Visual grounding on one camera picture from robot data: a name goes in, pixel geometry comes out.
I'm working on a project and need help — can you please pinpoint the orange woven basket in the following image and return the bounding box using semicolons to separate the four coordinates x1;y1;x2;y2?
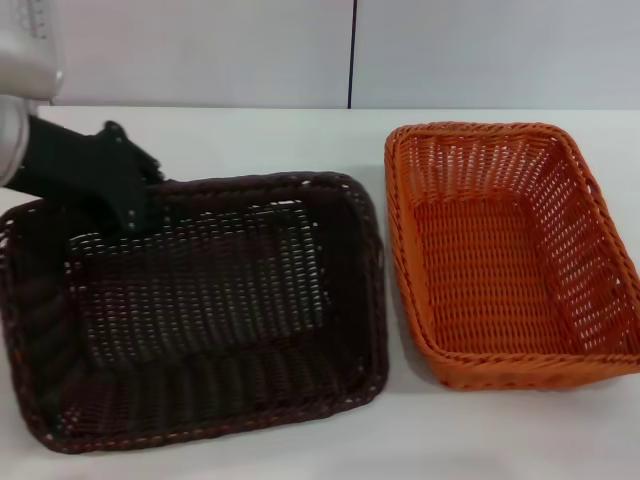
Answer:
383;119;640;392

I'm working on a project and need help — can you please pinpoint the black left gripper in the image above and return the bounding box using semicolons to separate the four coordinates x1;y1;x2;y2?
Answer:
13;114;169;235

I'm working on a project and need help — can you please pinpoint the dark brown woven basket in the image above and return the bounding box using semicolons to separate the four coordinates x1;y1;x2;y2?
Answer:
0;170;391;455

